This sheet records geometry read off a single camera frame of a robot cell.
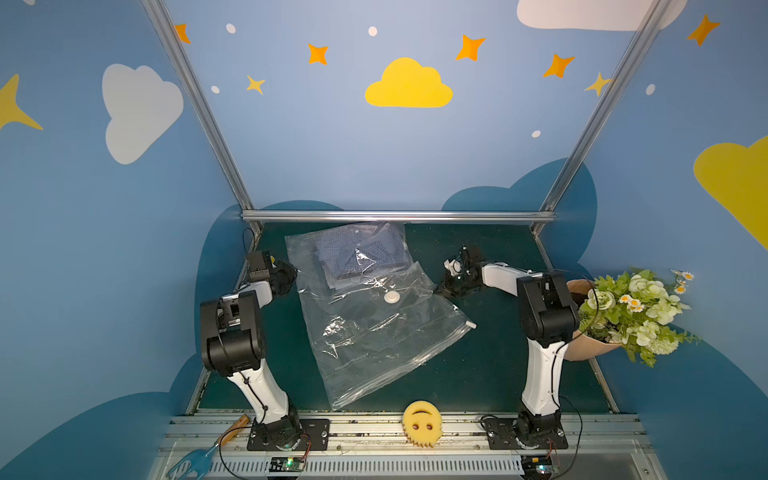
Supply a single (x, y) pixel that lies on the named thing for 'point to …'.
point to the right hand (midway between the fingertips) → (438, 288)
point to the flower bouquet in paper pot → (636, 309)
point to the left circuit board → (286, 464)
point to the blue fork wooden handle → (200, 461)
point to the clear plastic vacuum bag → (373, 315)
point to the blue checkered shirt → (355, 249)
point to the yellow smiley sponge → (422, 423)
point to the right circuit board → (537, 467)
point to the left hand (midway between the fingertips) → (303, 264)
